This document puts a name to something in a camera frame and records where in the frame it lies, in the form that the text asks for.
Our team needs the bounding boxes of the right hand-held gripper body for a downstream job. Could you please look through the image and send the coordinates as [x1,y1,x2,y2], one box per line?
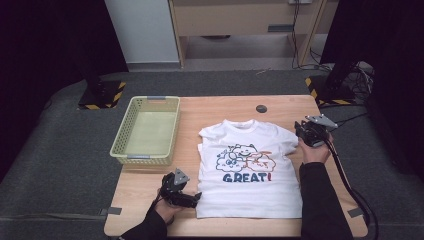
[297,114,339,148]

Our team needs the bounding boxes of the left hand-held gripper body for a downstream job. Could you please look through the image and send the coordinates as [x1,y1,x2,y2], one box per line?
[159,168,192,205]

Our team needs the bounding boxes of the white printed t-shirt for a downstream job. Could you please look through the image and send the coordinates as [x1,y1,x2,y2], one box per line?
[195,118,304,220]

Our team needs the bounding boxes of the person's left hand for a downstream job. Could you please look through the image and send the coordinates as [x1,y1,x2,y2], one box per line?
[153,189,188,225]

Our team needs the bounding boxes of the person's right hand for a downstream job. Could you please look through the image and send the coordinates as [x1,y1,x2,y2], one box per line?
[298,133,334,165]

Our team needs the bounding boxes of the black stand base striped edge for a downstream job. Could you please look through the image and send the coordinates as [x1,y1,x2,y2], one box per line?
[77,79,127,111]
[304,75,357,107]

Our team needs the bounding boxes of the pale green plastic basket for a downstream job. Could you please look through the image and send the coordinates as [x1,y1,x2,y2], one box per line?
[109,95,181,167]

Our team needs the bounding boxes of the grey tape strip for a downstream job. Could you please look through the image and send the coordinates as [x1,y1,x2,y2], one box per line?
[347,206,365,219]
[99,206,123,217]

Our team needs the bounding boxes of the black curtain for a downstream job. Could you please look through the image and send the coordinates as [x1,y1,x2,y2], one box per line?
[319,0,424,183]
[0,0,130,183]

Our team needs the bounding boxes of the light wooden desk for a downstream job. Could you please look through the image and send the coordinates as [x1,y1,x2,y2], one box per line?
[167,0,330,68]

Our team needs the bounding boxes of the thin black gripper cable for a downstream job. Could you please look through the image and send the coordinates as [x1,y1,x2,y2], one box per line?
[150,194,165,212]

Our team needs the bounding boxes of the black floor cable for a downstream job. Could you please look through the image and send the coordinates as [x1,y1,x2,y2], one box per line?
[333,111,369,125]

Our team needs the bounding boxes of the thick black gripper cable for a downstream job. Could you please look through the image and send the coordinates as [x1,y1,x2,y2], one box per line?
[323,138,380,240]

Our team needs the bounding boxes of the tangle of floor cables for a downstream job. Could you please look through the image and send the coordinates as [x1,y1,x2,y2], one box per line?
[346,60,375,103]

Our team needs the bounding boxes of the black hanging cable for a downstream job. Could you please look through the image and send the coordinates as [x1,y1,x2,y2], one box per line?
[290,0,333,72]

